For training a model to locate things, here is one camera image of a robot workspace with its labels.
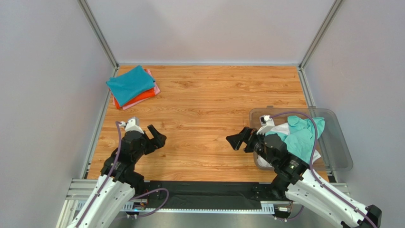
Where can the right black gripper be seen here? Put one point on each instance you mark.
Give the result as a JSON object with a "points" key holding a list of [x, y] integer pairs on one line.
{"points": [[249, 140]]}

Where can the black base mat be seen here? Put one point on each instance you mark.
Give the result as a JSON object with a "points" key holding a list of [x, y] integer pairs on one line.
{"points": [[211, 195]]}

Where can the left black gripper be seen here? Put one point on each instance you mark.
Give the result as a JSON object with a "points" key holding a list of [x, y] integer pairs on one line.
{"points": [[159, 139]]}

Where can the aluminium frame rail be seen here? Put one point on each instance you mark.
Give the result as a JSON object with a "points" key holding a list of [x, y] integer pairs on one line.
{"points": [[109, 196]]}

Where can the clear plastic bin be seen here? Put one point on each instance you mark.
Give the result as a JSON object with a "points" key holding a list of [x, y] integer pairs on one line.
{"points": [[331, 145]]}

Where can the white t shirt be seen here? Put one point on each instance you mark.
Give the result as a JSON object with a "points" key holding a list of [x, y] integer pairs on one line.
{"points": [[299, 137]]}

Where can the folded teal t shirt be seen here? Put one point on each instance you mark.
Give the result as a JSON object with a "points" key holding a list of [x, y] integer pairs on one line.
{"points": [[131, 84]]}

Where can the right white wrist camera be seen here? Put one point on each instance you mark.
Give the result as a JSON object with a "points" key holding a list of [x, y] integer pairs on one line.
{"points": [[267, 124]]}

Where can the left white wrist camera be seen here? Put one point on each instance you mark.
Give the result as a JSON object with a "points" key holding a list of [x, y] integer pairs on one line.
{"points": [[133, 125]]}

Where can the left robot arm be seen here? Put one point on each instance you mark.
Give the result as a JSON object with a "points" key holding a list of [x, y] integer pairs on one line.
{"points": [[118, 182]]}

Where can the folded pink t shirt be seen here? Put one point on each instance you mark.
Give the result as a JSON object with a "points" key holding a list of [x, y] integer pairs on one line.
{"points": [[132, 87]]}

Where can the mint green t shirt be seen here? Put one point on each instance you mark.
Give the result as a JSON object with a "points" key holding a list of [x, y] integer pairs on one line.
{"points": [[299, 135]]}

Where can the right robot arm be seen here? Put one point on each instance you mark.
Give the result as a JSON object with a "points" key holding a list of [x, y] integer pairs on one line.
{"points": [[297, 182]]}

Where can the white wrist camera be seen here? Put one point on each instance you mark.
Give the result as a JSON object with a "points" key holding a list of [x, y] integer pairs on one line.
{"points": [[267, 124], [133, 125]]}

